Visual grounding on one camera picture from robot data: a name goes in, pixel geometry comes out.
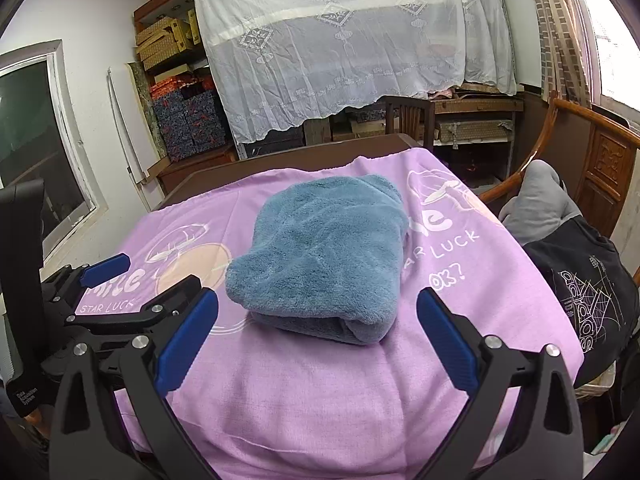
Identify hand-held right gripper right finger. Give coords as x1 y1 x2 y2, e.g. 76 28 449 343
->
416 288 584 480

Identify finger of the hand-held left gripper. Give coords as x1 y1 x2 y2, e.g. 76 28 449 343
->
42 253 132 307
65 275 202 334

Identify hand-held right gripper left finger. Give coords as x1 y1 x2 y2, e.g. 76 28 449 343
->
47 287 221 480

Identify blue fleece garment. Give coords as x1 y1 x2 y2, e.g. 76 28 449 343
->
225 174 411 346

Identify low wooden cabinet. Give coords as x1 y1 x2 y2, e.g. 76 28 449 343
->
156 144 242 196

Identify purple printed bedsheet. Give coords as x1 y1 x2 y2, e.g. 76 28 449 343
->
112 147 586 480

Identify white leaning board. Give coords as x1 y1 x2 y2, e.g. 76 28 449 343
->
106 66 151 186

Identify black printed sweatshirt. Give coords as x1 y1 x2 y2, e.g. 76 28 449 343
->
524 216 640 387

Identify white framed window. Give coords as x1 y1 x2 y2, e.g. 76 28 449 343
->
0 39 109 261

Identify green patterned board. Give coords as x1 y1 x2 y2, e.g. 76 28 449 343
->
127 61 168 162

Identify grey garment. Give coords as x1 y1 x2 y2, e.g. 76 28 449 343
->
499 159 585 247

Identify stack of blue patterned boxes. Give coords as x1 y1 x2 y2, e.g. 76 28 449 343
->
152 91 235 163

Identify orange patterned boxes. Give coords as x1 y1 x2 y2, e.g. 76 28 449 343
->
149 67 216 102

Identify rolled woven mat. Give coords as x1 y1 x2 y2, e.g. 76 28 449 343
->
434 119 517 150

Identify dark wooden chair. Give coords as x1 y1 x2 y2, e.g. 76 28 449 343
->
377 95 436 152

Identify stack of yellow woven boxes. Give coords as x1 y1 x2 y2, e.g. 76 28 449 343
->
135 9 203 72

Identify storage shelf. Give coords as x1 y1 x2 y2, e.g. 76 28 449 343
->
132 0 526 181

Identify carved wooden armchair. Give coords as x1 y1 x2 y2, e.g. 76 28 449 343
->
479 91 640 286

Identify white lace curtain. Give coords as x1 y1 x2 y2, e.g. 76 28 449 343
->
186 0 518 145

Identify checkered brown curtain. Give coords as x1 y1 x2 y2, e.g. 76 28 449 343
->
519 0 594 109

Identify bright window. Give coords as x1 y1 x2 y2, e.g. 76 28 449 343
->
570 0 640 113

